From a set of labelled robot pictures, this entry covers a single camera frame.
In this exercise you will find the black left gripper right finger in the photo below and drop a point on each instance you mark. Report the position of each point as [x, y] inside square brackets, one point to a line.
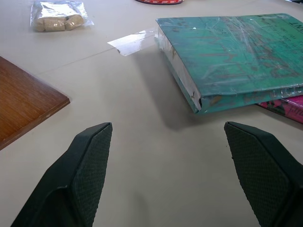
[267, 175]

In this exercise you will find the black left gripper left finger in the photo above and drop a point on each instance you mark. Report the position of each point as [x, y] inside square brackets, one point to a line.
[71, 179]

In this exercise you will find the pink book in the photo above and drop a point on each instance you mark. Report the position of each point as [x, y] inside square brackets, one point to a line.
[285, 108]

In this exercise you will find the brown wooden board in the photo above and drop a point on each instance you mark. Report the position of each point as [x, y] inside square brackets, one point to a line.
[22, 99]

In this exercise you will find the green hardcover book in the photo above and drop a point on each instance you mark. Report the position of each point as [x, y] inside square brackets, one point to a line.
[227, 61]

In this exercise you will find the clear adhesive tape strip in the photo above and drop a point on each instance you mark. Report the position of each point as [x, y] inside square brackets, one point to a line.
[132, 42]

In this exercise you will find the clear bag of corks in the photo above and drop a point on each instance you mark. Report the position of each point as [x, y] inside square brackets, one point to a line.
[58, 16]

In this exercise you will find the red and black tape roll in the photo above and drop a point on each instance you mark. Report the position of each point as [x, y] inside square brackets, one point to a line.
[159, 1]

